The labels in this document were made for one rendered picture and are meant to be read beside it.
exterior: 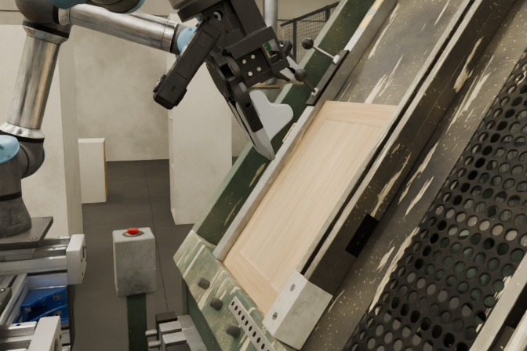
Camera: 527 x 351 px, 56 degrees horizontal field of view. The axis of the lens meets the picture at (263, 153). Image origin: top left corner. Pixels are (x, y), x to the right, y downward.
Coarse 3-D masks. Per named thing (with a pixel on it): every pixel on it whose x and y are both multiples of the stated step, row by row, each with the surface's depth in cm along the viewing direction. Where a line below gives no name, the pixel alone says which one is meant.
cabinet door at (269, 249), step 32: (320, 128) 140; (352, 128) 125; (288, 160) 144; (320, 160) 129; (352, 160) 117; (288, 192) 134; (320, 192) 120; (256, 224) 138; (288, 224) 124; (320, 224) 112; (256, 256) 128; (288, 256) 116; (256, 288) 118
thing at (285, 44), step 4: (272, 40) 134; (280, 40) 132; (284, 40) 132; (288, 40) 131; (272, 44) 133; (280, 44) 131; (284, 44) 130; (288, 44) 130; (272, 48) 132; (276, 48) 131; (284, 48) 130; (288, 48) 130; (272, 52) 132; (276, 52) 131; (288, 52) 131; (280, 56) 132
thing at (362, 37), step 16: (384, 0) 149; (384, 16) 150; (368, 32) 148; (352, 48) 147; (352, 64) 148; (336, 80) 147; (304, 112) 149; (304, 128) 145; (288, 144) 145; (272, 176) 144; (256, 192) 144; (240, 224) 142; (224, 240) 144; (224, 256) 142
